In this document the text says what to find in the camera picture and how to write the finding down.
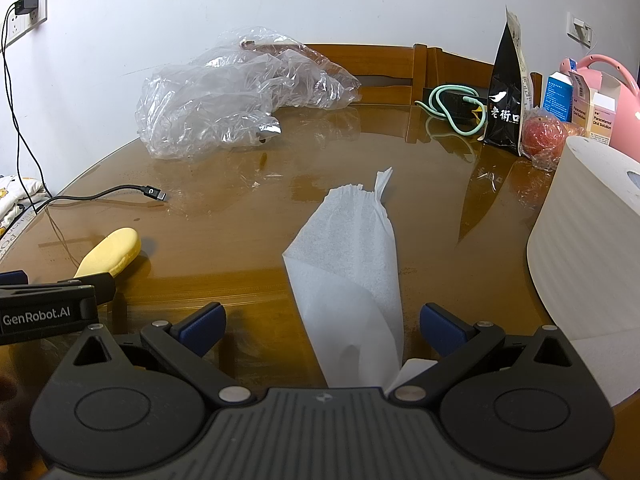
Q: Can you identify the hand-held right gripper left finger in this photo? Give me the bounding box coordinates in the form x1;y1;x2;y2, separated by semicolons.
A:
52;302;255;408

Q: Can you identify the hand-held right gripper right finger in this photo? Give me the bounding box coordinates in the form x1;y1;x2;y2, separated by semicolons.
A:
387;303;591;406

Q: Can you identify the yellow foam pad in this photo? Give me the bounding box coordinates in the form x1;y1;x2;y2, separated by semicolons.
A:
74;227;142;278

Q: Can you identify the yellow white printed quilt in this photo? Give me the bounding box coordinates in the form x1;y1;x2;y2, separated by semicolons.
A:
0;175;45;238

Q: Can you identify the white tissue sheet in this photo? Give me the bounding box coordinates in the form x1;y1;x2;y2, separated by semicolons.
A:
282;166;436;396

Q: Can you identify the large toilet paper roll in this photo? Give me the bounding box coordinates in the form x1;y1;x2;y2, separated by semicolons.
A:
526;135;640;406

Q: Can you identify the crumpled clear plastic bag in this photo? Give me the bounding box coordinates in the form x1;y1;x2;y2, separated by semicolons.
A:
135;26;362;160

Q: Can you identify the red apple in plastic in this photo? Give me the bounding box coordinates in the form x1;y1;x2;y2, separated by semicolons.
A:
520;107;583;171

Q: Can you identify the black power adapter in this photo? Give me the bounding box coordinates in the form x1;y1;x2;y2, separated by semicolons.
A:
422;85;493;123

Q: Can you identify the black snack bag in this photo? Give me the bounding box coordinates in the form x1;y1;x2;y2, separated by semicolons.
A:
482;6;531;157

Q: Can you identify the blue medicine box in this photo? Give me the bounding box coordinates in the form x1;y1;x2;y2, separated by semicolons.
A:
542;72;576;123

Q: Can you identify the white orange medicine box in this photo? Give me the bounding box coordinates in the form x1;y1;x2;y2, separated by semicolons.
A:
570;70;623;147

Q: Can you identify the wooden chair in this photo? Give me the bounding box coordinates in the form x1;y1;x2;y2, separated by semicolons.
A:
427;47;543;108
280;42;430;107

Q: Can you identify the pink kettle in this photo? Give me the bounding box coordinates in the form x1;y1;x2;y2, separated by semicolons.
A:
559;54;640;166

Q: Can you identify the black charging cable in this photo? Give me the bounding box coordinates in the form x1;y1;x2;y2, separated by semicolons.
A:
0;0;168;213

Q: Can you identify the mint green cable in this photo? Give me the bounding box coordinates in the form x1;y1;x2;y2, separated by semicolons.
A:
415;85;488;137

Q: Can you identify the white wall socket strip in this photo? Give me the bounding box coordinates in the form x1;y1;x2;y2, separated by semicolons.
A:
2;0;48;46

